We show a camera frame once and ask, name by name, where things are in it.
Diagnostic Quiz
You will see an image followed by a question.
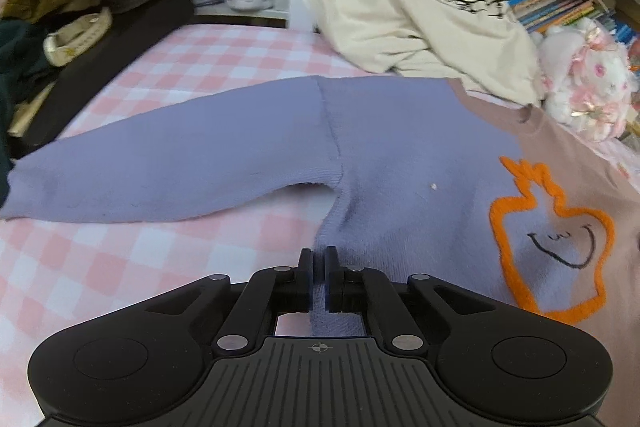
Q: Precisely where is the cream printed garment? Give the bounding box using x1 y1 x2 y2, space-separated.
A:
303 0 543 105

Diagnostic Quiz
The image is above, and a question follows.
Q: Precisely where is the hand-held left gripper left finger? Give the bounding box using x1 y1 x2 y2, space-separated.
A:
145 248 313 358

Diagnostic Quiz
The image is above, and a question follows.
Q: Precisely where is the purple and pink sweater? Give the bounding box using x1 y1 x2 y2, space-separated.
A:
0 76 640 427

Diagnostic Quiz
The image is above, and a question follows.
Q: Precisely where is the pink checked bedsheet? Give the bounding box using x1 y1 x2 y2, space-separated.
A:
0 24 640 427

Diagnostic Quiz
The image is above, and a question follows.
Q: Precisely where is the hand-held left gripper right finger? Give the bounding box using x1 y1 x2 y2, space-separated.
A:
325 247 496 355

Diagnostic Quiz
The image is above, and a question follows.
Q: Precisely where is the black side table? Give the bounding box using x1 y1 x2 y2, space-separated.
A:
10 0 196 158

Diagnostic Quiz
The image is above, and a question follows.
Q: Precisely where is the white and pink plush bunny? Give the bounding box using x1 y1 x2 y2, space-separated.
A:
531 18 640 142

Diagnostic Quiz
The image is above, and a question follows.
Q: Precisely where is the dark green cloth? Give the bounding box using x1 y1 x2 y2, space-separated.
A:
0 19 56 202

